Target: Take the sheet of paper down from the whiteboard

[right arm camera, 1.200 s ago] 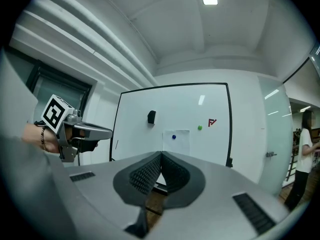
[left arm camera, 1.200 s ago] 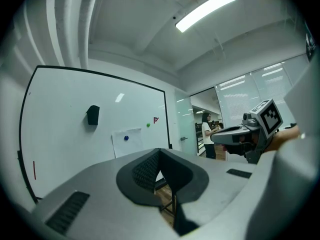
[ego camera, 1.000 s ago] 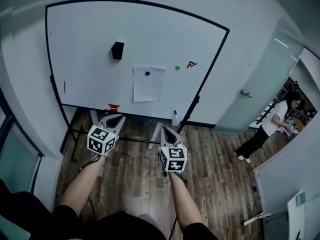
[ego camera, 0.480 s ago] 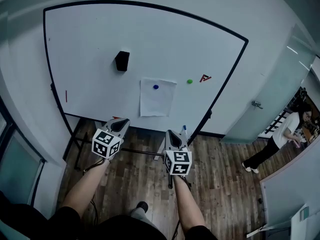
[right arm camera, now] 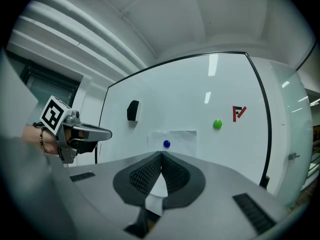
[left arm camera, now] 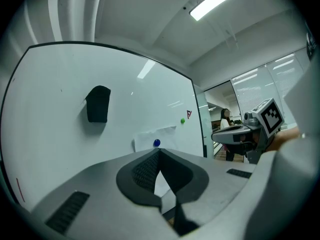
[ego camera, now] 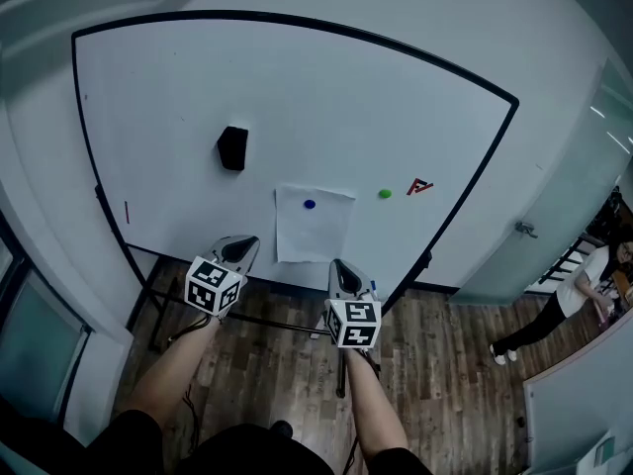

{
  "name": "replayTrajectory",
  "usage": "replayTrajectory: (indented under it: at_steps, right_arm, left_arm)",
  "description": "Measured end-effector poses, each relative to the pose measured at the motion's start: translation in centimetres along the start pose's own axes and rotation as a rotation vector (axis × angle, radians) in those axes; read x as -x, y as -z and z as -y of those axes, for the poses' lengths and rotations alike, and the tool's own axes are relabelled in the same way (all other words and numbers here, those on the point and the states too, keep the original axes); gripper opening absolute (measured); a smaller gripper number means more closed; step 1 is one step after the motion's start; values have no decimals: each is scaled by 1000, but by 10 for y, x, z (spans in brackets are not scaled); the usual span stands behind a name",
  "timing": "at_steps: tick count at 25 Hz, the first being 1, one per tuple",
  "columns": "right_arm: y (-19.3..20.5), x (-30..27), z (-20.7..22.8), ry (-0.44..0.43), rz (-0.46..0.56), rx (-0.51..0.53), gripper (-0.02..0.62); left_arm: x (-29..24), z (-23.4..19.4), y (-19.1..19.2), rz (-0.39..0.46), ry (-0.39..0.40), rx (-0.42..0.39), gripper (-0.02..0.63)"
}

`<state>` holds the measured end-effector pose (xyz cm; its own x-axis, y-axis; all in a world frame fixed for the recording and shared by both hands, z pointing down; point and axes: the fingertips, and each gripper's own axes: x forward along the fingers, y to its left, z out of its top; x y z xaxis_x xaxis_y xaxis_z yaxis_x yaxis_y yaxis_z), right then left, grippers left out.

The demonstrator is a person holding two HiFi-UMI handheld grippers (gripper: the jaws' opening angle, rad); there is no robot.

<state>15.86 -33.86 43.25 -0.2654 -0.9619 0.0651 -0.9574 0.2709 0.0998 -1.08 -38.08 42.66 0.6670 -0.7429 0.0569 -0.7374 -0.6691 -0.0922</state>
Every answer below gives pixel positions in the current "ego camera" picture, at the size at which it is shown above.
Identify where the small pale green box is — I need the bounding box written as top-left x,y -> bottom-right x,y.
592,437 -> 617,467

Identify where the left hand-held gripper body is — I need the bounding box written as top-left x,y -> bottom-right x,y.
184,249 -> 248,321

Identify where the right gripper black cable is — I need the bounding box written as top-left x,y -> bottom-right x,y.
340,347 -> 383,474

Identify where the white desk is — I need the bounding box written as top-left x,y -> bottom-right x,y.
526,427 -> 633,475

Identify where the black-framed window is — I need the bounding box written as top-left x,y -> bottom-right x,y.
0,210 -> 95,425

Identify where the person's black clothing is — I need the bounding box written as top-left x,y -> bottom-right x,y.
83,408 -> 436,475

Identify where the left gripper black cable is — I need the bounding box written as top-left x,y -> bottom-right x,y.
166,313 -> 212,459

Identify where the black stair railing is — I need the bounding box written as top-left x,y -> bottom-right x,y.
536,235 -> 602,286

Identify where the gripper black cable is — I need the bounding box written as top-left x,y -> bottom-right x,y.
340,347 -> 383,474
166,313 -> 212,459

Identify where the white paper sheet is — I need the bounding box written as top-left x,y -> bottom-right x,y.
274,182 -> 357,264

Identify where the frosted glass door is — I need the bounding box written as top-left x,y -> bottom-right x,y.
447,56 -> 633,309

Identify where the black whiteboard eraser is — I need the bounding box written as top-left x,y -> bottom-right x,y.
216,125 -> 249,172

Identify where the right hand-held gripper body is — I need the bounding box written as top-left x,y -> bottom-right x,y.
323,292 -> 384,352

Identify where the black-framed whiteboard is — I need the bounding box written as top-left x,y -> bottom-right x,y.
70,10 -> 520,316

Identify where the person's right forearm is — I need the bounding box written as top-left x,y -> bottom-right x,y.
343,346 -> 410,462

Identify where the person's left forearm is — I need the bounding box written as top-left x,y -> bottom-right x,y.
116,314 -> 222,425

